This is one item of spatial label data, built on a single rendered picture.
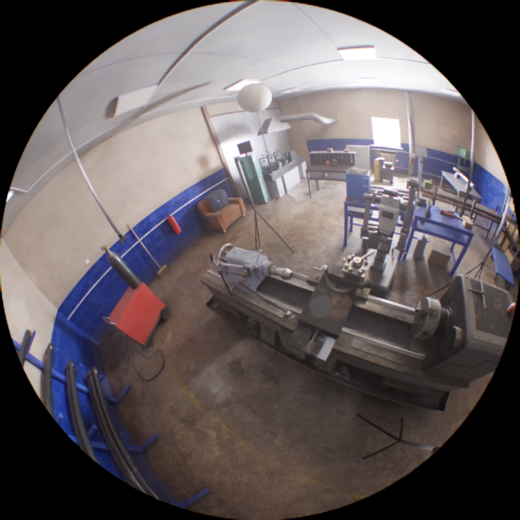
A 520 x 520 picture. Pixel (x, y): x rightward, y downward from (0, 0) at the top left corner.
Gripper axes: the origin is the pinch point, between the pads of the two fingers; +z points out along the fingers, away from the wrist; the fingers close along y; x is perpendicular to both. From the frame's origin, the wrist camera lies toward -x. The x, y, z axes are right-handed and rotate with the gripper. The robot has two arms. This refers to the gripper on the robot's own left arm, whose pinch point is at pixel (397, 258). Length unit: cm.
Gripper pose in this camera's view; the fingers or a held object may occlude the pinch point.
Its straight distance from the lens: 161.0
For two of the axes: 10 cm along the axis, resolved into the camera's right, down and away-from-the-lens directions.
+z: -1.1, 9.2, 3.7
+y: 6.6, 3.5, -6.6
